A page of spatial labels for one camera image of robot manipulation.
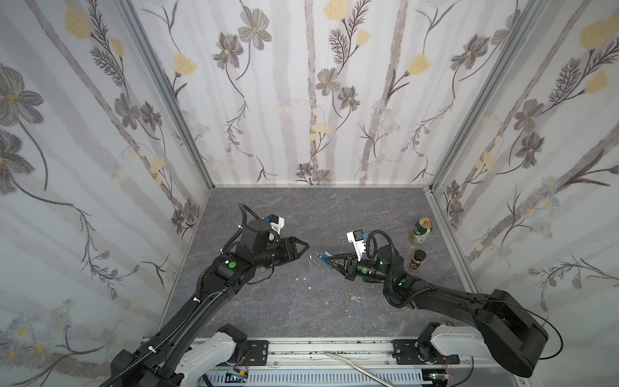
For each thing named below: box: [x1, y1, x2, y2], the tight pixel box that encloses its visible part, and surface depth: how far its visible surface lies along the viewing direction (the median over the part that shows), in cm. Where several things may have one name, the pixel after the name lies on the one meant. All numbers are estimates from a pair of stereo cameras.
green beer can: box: [409, 216, 434, 245], surface depth 96 cm
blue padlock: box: [309, 250, 335, 266], surface depth 76 cm
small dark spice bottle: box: [408, 249, 427, 271], surface depth 89 cm
